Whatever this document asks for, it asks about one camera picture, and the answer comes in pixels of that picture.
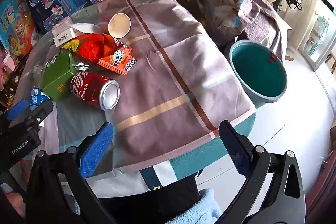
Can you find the person's light blue fleece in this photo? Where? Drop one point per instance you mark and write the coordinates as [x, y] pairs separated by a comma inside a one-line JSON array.
[[208, 205]]

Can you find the red snack bag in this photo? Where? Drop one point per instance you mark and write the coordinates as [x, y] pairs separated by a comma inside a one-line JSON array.
[[92, 48]]

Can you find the teal plastic bin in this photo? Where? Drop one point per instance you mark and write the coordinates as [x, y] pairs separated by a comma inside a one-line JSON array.
[[258, 74]]

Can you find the red soda can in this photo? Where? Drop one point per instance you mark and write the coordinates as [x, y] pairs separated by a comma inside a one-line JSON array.
[[89, 90]]

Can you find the orange snack packet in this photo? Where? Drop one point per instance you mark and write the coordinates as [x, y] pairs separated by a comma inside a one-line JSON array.
[[118, 61]]

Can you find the teal checkered cloth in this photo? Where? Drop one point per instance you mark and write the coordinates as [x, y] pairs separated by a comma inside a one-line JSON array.
[[183, 163]]

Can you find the dark red leather chair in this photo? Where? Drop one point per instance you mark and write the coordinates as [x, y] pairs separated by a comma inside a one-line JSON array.
[[324, 187]]

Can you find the green cardboard box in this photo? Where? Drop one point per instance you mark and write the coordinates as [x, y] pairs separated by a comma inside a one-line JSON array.
[[57, 77]]

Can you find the cartoon print toy box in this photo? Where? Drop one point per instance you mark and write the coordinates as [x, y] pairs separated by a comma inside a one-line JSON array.
[[15, 24]]

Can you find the white paper tissue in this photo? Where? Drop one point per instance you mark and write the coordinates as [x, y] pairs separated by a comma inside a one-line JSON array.
[[86, 28]]

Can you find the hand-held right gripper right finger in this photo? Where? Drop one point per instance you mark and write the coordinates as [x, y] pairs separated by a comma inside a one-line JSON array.
[[233, 150]]

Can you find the glass display cabinet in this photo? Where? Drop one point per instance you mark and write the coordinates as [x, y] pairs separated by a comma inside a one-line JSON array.
[[319, 37]]

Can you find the blue label plastic bottle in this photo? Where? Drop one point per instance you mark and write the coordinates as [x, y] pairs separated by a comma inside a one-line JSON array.
[[38, 98]]

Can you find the pink plaid cloth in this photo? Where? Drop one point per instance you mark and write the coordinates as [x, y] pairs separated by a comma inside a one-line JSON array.
[[170, 82]]

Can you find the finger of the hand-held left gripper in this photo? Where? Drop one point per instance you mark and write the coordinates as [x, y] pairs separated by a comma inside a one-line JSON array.
[[42, 110], [17, 109]]

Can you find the wooden stool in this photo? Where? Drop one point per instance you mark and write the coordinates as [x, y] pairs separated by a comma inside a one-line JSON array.
[[331, 61]]

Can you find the person's black pants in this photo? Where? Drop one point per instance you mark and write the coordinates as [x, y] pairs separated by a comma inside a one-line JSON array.
[[157, 200]]

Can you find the white cardboard box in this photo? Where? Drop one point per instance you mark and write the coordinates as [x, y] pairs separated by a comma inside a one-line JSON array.
[[64, 37]]

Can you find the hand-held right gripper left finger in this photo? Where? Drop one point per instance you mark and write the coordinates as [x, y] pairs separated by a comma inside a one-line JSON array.
[[97, 150]]

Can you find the pink paper cup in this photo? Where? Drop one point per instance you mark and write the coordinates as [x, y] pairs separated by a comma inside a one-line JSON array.
[[119, 26]]

